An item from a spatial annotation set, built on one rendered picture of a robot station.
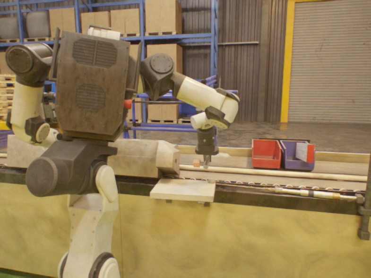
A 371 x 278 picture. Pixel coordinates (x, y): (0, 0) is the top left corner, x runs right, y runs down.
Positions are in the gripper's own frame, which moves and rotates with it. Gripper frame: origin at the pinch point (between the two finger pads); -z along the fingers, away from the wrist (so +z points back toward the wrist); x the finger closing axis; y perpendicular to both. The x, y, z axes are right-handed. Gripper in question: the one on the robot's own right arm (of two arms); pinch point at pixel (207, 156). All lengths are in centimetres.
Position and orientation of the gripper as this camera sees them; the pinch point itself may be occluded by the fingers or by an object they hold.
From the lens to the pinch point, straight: 146.7
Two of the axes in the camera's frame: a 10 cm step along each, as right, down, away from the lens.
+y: -2.1, 5.7, -7.9
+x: -9.7, -0.4, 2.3
